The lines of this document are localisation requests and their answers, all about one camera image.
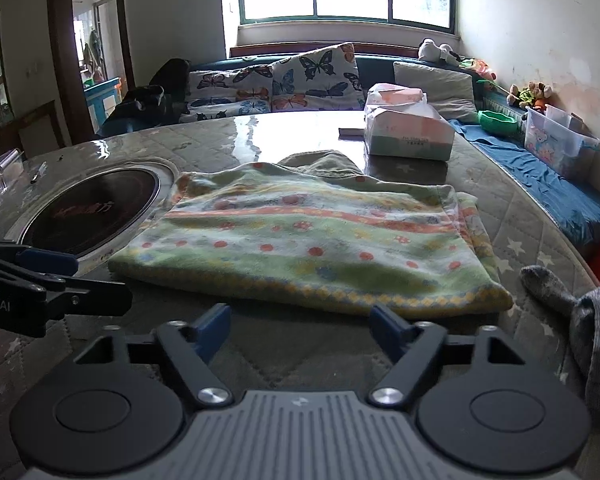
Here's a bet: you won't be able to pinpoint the colourful knitted cardigan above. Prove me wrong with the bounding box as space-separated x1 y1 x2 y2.
108 152 513 318

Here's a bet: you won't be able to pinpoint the black clothes pile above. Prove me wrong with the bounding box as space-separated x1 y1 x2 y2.
96 58 190 139

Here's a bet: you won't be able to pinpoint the round black induction cooktop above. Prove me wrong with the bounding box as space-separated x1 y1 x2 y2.
21 168 159 258

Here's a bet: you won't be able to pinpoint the black pen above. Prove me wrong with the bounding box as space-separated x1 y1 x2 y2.
30 162 47 185

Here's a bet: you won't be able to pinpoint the blue white cabinet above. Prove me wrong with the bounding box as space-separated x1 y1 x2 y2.
84 77 122 133

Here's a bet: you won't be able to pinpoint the grey sock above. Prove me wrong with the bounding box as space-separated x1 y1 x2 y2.
520 266 600 425

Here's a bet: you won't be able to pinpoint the blue bench cushion cover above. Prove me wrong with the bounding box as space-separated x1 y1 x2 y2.
450 119 600 247

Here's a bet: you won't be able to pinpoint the near pink tissue pack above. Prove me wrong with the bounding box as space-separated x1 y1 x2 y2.
364 84 455 162

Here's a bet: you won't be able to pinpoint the small flat grey box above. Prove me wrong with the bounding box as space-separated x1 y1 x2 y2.
338 127 365 138

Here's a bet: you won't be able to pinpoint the small butterfly pillow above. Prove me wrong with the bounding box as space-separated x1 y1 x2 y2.
180 65 273 122

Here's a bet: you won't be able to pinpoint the green plastic bowl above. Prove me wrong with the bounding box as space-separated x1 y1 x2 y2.
478 110 518 136

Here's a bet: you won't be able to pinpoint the clear plastic storage bin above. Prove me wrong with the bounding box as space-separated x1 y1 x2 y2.
524 110 600 181

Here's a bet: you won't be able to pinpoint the grey plain pillow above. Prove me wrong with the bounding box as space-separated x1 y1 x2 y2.
393 62 478 124

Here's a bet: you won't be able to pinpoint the brown plush toys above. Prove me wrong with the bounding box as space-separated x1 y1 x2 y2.
506 81 554 113

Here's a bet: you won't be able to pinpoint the large butterfly pillow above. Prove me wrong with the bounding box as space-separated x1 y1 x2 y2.
270 42 365 112

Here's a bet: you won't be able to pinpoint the white plush toy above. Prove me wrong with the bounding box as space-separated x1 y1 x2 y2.
418 38 460 66

